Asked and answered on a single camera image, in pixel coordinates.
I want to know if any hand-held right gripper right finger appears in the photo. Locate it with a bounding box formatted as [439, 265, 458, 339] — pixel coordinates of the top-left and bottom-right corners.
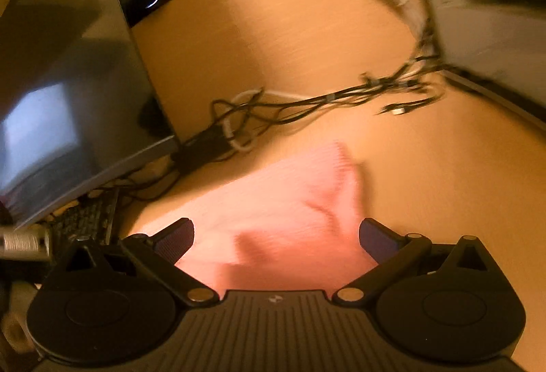
[333, 217, 491, 304]

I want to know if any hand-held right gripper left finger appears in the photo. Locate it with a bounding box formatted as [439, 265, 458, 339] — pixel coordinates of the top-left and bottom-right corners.
[64, 217, 219, 304]

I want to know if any pink knit sweater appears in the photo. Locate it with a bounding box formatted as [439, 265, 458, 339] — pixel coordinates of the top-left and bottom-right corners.
[168, 141, 380, 300]

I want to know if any black keyboard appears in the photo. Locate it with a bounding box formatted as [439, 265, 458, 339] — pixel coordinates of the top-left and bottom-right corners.
[49, 189, 120, 247]

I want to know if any black power adapter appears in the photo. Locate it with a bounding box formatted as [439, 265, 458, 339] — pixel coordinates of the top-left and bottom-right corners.
[173, 129, 233, 174]

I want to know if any curved black monitor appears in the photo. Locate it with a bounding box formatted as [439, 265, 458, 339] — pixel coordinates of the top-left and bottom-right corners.
[0, 0, 179, 230]

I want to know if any flat black monitor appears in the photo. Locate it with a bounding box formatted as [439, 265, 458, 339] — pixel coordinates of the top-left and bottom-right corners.
[394, 0, 546, 121]

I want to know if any bundle of black cables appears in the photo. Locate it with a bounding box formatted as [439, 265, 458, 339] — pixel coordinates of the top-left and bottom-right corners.
[205, 57, 444, 155]

